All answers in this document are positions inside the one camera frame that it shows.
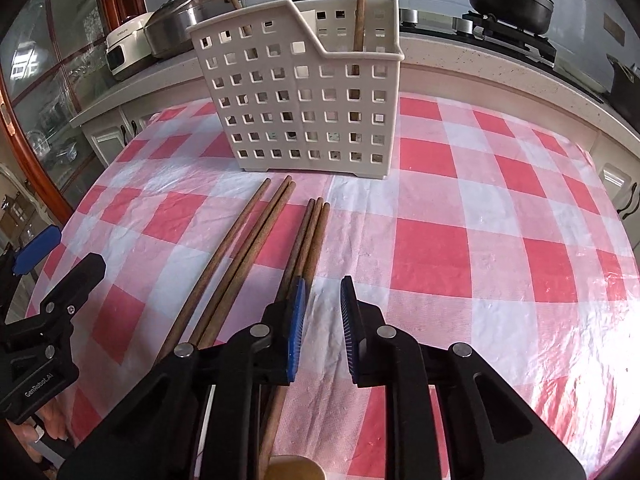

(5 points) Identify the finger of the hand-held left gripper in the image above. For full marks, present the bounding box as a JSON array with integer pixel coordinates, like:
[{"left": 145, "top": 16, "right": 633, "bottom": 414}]
[
  {"left": 0, "top": 226, "right": 62, "bottom": 286},
  {"left": 0, "top": 253, "right": 107, "bottom": 357}
]

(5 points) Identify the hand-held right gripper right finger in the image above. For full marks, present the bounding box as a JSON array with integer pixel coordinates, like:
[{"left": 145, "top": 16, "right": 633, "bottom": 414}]
[{"left": 339, "top": 275, "right": 586, "bottom": 480}]

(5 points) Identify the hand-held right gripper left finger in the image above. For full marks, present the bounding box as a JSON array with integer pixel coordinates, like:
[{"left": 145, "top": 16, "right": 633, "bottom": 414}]
[{"left": 57, "top": 276, "right": 307, "bottom": 480}]

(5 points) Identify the white perforated utensil basket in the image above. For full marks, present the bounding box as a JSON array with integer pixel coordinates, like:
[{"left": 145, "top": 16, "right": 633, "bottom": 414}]
[{"left": 189, "top": 0, "right": 405, "bottom": 181}]

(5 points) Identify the person's left hand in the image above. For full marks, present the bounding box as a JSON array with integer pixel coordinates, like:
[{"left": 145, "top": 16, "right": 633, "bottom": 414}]
[{"left": 15, "top": 402, "right": 71, "bottom": 466}]

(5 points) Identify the red white checkered tablecloth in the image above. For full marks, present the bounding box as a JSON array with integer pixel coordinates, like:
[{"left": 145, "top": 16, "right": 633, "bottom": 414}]
[{"left": 25, "top": 92, "right": 636, "bottom": 480}]

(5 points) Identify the white cabinet door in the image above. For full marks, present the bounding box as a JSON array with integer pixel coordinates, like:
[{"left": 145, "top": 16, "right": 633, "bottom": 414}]
[
  {"left": 594, "top": 159, "right": 637, "bottom": 221},
  {"left": 82, "top": 117, "right": 133, "bottom": 167}
]

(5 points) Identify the wooden spoon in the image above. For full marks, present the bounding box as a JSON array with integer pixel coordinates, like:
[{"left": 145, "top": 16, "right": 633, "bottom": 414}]
[{"left": 265, "top": 454, "right": 327, "bottom": 480}]

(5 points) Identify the wooden framed glass door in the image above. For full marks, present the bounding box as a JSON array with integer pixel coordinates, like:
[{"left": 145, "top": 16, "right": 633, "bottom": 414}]
[{"left": 0, "top": 0, "right": 138, "bottom": 223}]

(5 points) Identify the white electric cooker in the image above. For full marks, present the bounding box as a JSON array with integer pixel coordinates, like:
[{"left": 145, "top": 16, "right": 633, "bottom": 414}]
[{"left": 105, "top": 12, "right": 156, "bottom": 82}]

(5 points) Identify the silver pressure cooker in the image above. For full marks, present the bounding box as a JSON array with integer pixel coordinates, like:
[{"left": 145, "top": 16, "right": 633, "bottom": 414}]
[{"left": 145, "top": 0, "right": 211, "bottom": 58}]

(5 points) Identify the black glass cooktop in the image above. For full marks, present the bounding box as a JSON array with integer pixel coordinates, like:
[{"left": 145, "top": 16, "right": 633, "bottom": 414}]
[{"left": 397, "top": 7, "right": 608, "bottom": 98}]

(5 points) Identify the black burner grate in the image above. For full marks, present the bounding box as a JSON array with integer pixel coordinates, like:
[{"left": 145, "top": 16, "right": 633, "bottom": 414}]
[{"left": 467, "top": 10, "right": 557, "bottom": 66}]

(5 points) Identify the black lidded pot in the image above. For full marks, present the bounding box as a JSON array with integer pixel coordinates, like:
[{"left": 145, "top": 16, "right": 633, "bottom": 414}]
[{"left": 457, "top": 0, "right": 556, "bottom": 33}]

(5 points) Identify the dark metal pot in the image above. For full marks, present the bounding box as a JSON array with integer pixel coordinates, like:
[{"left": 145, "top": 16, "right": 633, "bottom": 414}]
[{"left": 606, "top": 54, "right": 640, "bottom": 111}]

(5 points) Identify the brown wall socket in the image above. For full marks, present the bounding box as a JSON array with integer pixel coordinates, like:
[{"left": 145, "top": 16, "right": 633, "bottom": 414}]
[{"left": 602, "top": 12, "right": 627, "bottom": 46}]

